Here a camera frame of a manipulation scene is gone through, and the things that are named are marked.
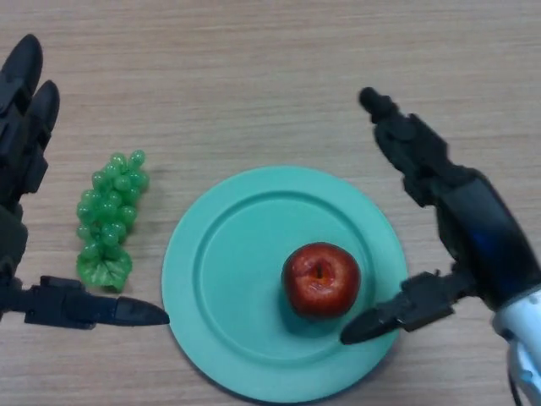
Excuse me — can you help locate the green grape bunch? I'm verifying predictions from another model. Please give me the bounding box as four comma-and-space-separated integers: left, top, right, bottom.
75, 150, 150, 293

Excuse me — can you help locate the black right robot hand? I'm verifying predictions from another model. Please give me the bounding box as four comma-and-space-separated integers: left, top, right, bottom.
340, 86, 541, 346

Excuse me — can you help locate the red apple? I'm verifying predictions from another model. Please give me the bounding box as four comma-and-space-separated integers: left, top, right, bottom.
281, 242, 363, 321

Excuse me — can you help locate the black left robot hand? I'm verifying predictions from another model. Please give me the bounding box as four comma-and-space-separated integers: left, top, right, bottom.
0, 33, 171, 332

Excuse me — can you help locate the green round plate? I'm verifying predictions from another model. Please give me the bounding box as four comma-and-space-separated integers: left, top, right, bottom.
161, 165, 409, 403

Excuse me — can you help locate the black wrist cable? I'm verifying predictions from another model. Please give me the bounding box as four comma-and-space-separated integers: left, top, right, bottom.
508, 367, 521, 406

